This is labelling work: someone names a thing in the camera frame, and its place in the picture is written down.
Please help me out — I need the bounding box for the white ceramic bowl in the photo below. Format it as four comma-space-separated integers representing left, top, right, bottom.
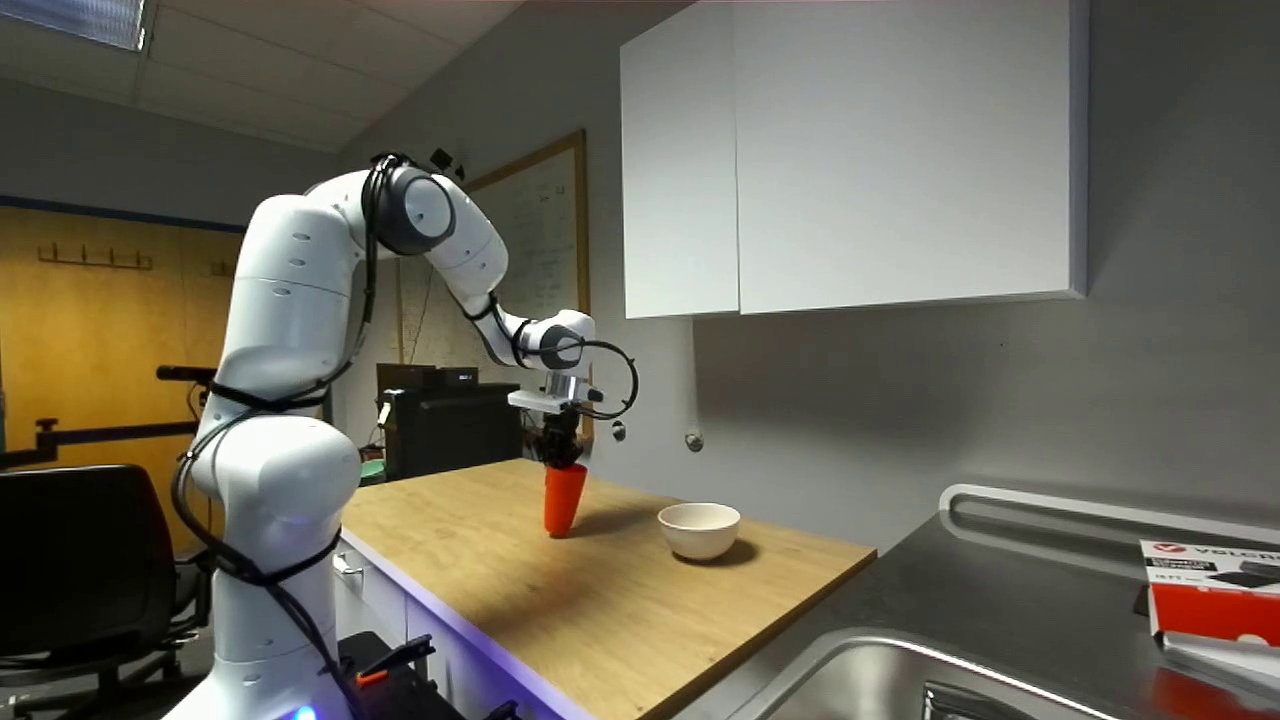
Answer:
651, 499, 744, 565

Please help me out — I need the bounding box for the orange plastic cup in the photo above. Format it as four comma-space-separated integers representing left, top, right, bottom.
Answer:
539, 459, 592, 544

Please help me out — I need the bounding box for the black camera on stand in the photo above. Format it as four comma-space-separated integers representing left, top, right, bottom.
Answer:
153, 363, 225, 392

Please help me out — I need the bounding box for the stainless steel sink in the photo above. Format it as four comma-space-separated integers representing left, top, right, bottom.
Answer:
740, 628, 1157, 720

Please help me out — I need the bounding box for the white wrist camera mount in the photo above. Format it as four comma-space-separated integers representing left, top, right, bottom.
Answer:
503, 384, 592, 416

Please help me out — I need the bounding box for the small black wall camera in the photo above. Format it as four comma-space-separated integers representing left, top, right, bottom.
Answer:
423, 144, 471, 182

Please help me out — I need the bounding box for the white wall cabinet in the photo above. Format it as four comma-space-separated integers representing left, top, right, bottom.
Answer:
618, 0, 1091, 325

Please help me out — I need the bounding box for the ceiling light panel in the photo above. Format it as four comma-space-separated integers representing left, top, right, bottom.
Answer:
0, 0, 153, 56

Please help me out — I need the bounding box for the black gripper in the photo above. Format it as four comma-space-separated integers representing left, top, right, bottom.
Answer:
530, 399, 598, 472

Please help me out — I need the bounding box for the black office chair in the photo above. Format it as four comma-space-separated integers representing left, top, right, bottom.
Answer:
0, 459, 189, 677

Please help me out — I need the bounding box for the wall coat hook rail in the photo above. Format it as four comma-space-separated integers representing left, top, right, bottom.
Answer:
32, 240, 159, 277

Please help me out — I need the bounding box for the red and white box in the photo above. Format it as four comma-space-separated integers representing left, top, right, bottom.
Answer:
1136, 537, 1280, 660

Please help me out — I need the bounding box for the black box on counter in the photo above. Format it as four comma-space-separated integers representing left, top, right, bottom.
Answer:
375, 363, 530, 483

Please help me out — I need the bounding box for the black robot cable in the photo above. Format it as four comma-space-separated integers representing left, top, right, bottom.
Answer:
580, 336, 645, 425

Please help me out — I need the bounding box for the black and red device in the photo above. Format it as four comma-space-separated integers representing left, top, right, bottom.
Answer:
336, 633, 447, 720

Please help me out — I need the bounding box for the framed whiteboard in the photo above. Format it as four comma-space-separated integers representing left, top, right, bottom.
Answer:
391, 125, 598, 455

